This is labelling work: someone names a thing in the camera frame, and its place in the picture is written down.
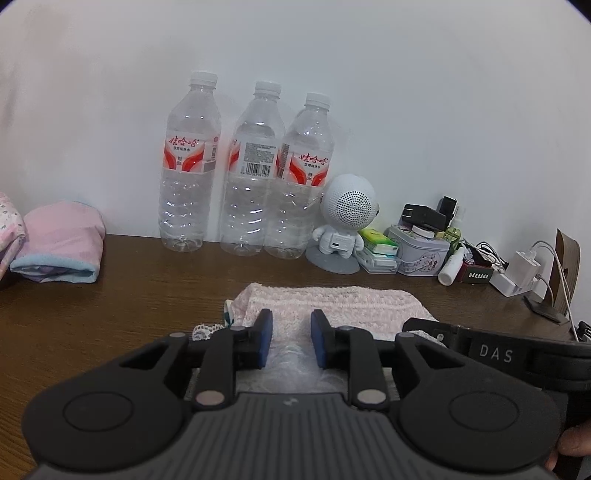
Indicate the white charger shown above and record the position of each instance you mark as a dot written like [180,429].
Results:
[527,263]

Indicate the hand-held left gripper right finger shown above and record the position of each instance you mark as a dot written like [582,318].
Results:
[318,340]

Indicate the small white bottle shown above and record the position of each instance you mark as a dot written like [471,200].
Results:
[451,265]

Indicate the white power strip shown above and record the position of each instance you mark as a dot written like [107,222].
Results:
[512,285]

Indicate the white robot-shaped speaker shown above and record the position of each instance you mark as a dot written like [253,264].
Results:
[348,207]

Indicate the grey printed tin box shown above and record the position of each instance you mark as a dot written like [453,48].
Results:
[418,256]

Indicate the clear water bottle red label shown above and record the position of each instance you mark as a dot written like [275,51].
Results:
[187,203]
[295,212]
[249,207]

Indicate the white green tissue pack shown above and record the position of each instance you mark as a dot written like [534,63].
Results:
[376,264]

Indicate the person's right hand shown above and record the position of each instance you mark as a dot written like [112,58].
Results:
[577,441]

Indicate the brown wooden board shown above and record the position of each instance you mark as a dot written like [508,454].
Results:
[569,258]

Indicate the pink folded cloth blue trim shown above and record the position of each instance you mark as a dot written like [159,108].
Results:
[60,230]

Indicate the pink lace dress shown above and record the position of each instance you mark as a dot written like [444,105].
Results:
[351,300]

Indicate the dark red small box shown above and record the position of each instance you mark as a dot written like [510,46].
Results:
[475,275]

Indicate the cream folded cloth green flowers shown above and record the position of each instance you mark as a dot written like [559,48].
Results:
[227,316]

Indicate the small black box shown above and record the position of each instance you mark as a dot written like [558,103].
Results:
[449,205]

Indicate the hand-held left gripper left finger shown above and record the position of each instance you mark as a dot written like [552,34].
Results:
[264,340]

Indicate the pink floral garment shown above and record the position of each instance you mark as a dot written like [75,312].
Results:
[9,221]

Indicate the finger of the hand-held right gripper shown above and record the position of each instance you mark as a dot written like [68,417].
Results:
[434,326]

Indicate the black power adapter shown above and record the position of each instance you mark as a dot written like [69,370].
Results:
[422,214]

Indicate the green spray bottle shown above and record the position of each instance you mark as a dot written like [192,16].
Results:
[455,237]

